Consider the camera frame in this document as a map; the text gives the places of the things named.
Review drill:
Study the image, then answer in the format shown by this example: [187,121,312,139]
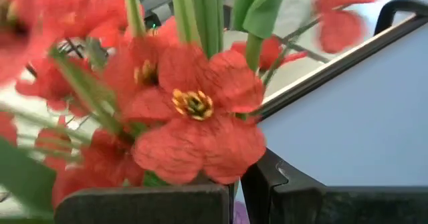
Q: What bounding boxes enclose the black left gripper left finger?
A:
[54,183,234,224]

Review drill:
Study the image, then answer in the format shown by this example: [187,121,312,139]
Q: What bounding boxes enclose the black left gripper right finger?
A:
[240,148,428,224]

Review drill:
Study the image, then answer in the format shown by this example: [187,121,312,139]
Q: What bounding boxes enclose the red flower spray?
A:
[0,0,148,211]
[100,0,382,187]

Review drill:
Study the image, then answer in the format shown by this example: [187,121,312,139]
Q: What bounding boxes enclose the purple ribbed vase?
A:
[233,200,251,224]

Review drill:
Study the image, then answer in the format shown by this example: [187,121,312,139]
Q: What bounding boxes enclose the blue-grey table mat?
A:
[233,23,428,224]

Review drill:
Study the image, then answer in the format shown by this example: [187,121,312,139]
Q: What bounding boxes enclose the black metal table frame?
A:
[257,13,428,121]

